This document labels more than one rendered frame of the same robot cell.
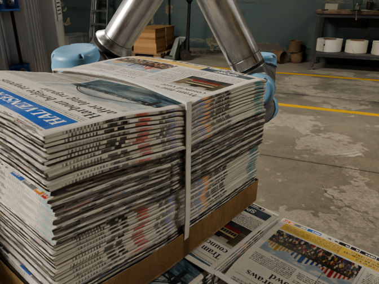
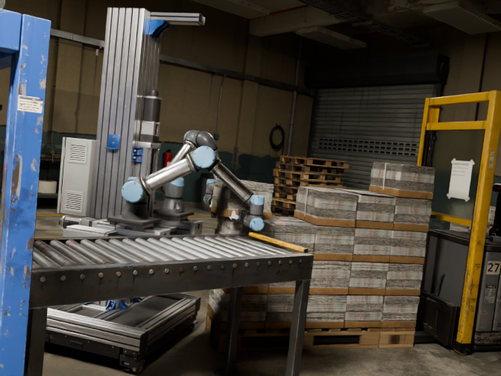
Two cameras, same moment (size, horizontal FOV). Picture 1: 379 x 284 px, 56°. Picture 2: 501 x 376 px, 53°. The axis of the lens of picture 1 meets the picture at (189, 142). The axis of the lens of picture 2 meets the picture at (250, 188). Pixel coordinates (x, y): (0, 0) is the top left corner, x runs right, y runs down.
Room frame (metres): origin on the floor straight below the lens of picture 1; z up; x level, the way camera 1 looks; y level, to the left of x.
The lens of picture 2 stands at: (-1.15, 2.95, 1.25)
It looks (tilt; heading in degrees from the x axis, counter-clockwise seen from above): 4 degrees down; 299
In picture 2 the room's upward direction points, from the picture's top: 6 degrees clockwise
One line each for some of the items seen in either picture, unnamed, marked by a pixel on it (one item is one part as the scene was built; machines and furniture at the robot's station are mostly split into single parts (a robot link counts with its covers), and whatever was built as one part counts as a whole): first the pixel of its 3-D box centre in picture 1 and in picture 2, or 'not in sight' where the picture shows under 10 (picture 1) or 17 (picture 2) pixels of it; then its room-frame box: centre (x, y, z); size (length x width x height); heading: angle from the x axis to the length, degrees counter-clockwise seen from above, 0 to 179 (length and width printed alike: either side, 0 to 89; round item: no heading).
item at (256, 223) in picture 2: not in sight; (255, 222); (0.15, 0.51, 0.87); 0.11 x 0.08 x 0.09; 138
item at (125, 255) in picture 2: not in sight; (119, 255); (0.30, 1.39, 0.77); 0.47 x 0.05 x 0.05; 158
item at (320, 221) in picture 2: not in sight; (323, 218); (0.08, -0.35, 0.86); 0.38 x 0.29 x 0.04; 137
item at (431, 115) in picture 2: not in sight; (419, 206); (-0.37, -1.33, 0.97); 0.09 x 0.09 x 1.75; 48
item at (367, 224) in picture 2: not in sight; (360, 221); (-0.12, -0.57, 0.86); 0.38 x 0.29 x 0.04; 139
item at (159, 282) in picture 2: not in sight; (192, 275); (-0.01, 1.30, 0.74); 1.34 x 0.05 x 0.12; 68
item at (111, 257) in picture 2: not in sight; (104, 255); (0.32, 1.45, 0.77); 0.47 x 0.05 x 0.05; 158
